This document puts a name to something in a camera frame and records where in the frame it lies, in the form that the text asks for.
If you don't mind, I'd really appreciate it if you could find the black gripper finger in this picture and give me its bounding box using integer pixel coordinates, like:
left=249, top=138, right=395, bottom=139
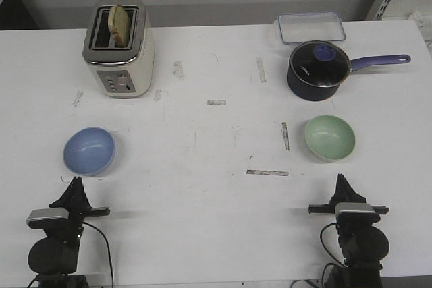
left=341, top=174, right=366, bottom=203
left=60, top=177, right=78, bottom=206
left=329, top=173, right=345, bottom=204
left=77, top=177, right=91, bottom=208

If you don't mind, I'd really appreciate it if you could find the green bowl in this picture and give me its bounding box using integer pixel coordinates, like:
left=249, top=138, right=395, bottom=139
left=304, top=115, right=356, bottom=162

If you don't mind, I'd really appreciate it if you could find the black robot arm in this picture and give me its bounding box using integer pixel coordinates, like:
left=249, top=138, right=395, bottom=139
left=308, top=173, right=389, bottom=287
left=26, top=177, right=110, bottom=287

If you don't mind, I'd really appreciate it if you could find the blue bowl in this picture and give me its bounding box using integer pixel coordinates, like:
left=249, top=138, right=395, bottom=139
left=63, top=127, right=115, bottom=176

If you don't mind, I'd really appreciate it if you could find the dark blue saucepan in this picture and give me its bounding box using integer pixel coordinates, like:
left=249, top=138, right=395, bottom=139
left=286, top=40, right=411, bottom=101

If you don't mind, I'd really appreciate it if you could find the glass pot lid blue knob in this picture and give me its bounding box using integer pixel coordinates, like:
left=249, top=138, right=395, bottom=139
left=290, top=41, right=351, bottom=88

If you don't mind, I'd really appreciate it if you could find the white and chrome toaster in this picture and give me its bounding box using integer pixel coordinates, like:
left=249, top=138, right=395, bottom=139
left=82, top=0, right=155, bottom=98

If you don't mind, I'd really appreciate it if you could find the clear plastic container lid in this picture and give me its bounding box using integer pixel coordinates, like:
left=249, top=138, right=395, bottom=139
left=275, top=11, right=346, bottom=45

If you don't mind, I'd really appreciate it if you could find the slice of toast bread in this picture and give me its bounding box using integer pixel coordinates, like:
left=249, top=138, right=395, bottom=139
left=107, top=5, right=131, bottom=48

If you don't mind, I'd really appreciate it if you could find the dark object at left edge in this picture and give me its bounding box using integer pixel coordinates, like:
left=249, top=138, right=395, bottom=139
left=1, top=0, right=39, bottom=30

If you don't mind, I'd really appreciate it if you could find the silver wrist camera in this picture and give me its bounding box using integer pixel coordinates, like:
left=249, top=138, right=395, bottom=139
left=335, top=202, right=375, bottom=218
left=26, top=207, right=69, bottom=229

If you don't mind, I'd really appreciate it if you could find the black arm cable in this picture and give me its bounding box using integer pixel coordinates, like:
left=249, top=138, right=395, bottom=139
left=319, top=223, right=346, bottom=285
left=82, top=221, right=115, bottom=285

